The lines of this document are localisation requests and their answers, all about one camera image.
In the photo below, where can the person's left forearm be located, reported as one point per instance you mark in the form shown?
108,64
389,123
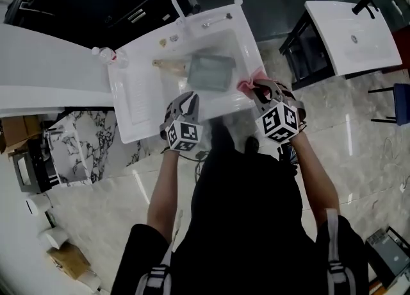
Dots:
161,191

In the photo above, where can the marble pattern cabinet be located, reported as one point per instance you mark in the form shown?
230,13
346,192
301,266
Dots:
89,146

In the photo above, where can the blue chair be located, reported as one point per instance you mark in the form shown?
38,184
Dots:
403,104

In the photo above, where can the grey open box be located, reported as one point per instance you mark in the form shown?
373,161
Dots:
25,172

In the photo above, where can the brown cardboard panel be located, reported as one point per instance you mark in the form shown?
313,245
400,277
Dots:
17,131

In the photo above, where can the white paper roll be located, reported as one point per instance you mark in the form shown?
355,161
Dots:
52,237
38,204

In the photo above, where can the cardboard box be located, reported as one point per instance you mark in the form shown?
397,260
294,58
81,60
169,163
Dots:
68,260

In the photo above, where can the black metal cabinet frame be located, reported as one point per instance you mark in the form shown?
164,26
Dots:
304,56

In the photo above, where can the pink cloth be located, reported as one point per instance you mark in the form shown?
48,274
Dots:
245,85

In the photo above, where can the silver blue sticker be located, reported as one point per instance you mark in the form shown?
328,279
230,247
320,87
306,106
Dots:
174,38

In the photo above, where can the white curved counter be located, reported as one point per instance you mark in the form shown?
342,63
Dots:
48,69

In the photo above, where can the white ceramic washboard sink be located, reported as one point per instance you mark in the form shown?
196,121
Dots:
141,95

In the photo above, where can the black faucet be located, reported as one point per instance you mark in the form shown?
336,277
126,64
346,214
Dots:
363,5

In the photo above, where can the chrome tap lever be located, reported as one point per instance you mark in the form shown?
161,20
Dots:
216,20

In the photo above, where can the white rectangular washbasin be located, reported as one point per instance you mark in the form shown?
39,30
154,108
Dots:
362,43

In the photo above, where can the gold sticker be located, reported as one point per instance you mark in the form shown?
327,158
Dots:
162,43

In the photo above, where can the small black screen device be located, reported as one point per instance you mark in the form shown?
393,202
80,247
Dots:
288,154

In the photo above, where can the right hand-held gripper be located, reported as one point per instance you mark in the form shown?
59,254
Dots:
278,122

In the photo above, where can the person's black shoe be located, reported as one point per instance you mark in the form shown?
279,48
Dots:
252,144

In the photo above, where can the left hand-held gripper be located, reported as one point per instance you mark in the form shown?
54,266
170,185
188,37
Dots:
184,135

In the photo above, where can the dark grey electronics box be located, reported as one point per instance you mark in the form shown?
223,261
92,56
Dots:
389,255

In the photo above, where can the clear plastic water bottle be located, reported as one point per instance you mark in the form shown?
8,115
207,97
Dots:
109,56

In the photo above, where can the person's black clothing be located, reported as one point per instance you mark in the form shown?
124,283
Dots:
250,223

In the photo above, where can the person's right forearm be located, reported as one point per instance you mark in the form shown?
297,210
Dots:
315,178

